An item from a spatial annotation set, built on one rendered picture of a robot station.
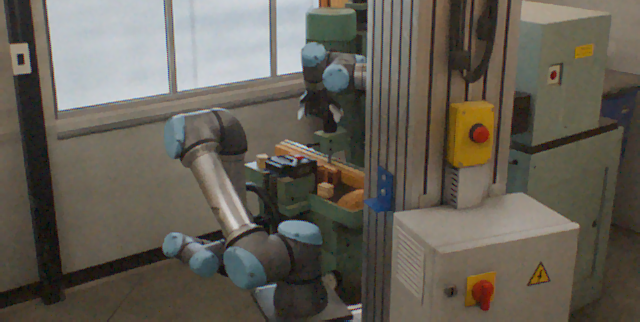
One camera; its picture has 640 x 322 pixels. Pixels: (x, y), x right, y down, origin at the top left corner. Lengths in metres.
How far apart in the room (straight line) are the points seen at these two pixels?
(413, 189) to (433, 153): 0.09
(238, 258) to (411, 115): 0.60
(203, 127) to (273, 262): 0.43
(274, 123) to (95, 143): 1.03
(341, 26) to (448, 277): 1.23
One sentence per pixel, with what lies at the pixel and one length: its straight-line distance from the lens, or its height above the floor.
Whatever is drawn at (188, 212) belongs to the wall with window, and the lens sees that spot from 4.15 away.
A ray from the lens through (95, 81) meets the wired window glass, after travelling 3.82.
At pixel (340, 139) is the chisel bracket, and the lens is 2.73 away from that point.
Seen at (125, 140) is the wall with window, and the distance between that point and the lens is 3.87.
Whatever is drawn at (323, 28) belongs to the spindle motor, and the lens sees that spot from 2.56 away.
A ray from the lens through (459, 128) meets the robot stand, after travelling 1.63.
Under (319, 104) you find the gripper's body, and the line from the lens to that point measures 2.41.
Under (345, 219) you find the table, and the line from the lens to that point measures 2.53.
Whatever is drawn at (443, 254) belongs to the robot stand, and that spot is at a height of 1.22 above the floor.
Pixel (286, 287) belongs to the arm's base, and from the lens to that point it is 2.07.
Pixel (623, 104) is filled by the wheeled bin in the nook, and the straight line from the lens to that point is 4.34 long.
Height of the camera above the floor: 1.90
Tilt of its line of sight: 18 degrees down
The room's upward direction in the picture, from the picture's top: straight up
